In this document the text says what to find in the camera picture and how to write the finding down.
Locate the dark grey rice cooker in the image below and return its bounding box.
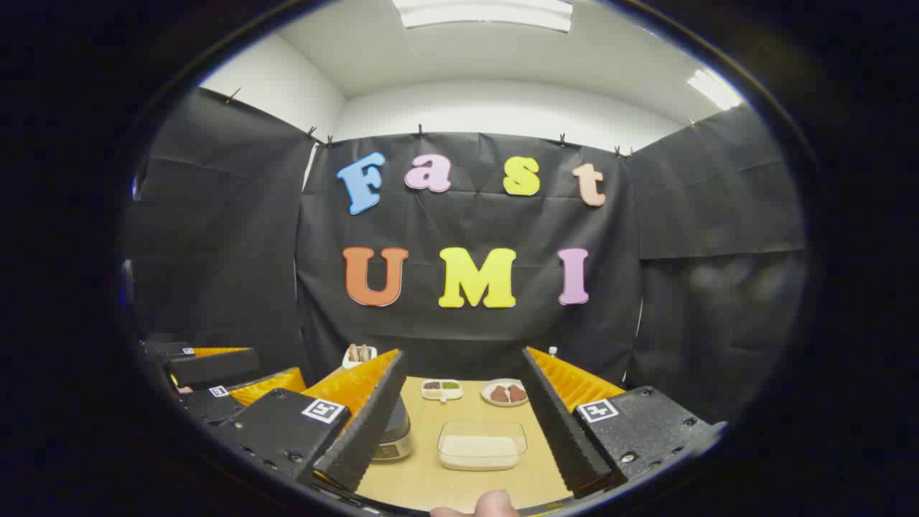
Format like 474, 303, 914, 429
371, 395, 415, 462

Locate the black backdrop cloth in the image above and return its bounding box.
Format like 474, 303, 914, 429
122, 86, 808, 424

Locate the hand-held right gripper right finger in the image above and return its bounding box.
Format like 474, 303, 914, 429
518, 346, 727, 500

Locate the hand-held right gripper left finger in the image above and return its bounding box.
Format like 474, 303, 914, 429
215, 349, 409, 496

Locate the clear container of rice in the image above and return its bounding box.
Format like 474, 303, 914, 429
437, 420, 528, 472

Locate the long ceiling light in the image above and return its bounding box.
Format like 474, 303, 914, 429
686, 68, 744, 112
391, 0, 575, 33

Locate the white round plate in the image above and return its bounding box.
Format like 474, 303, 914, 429
480, 378, 530, 408

